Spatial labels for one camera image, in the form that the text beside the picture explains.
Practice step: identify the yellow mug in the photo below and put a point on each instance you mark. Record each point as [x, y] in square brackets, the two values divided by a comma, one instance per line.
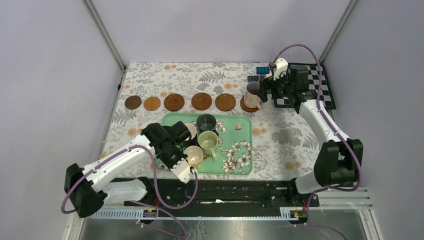
[195, 156]

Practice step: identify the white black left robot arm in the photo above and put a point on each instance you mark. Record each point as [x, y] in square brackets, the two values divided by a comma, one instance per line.
[88, 188]

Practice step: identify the blue toy brick block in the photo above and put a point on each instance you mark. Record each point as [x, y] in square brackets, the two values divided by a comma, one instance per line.
[262, 70]

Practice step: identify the light brown wooden coaster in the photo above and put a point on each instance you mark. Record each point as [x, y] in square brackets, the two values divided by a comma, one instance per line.
[152, 103]

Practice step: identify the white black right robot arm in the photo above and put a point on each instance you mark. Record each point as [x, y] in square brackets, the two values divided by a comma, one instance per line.
[340, 157]

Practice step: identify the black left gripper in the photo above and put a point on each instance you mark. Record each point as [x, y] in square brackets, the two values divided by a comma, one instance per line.
[181, 155]

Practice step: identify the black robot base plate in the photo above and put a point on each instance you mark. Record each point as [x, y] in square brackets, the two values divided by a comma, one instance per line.
[266, 193]

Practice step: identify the dark green mug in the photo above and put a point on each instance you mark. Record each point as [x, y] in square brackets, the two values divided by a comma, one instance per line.
[206, 122]

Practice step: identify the cream black mug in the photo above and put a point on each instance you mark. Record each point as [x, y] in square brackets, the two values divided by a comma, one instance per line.
[193, 131]

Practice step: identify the floral tablecloth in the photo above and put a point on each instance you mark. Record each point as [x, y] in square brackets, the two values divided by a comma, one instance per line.
[283, 147]

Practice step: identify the pink iridescent mug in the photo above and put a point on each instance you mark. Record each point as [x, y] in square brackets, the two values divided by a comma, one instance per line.
[252, 90]

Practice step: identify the grey toy brick baseplate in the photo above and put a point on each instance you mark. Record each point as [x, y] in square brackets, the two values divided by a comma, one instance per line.
[255, 78]

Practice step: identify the green floral tray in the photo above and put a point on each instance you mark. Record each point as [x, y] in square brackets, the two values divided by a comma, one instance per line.
[232, 152]

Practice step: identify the black white chessboard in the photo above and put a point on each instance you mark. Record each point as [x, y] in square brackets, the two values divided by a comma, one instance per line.
[313, 78]

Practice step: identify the pale green mug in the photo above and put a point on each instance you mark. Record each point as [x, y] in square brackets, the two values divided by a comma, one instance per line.
[208, 142]

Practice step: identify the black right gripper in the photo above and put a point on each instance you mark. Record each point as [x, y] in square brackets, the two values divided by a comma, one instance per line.
[269, 83]

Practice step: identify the dark brown wooden coaster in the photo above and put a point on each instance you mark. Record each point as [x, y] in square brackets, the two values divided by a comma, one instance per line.
[133, 102]

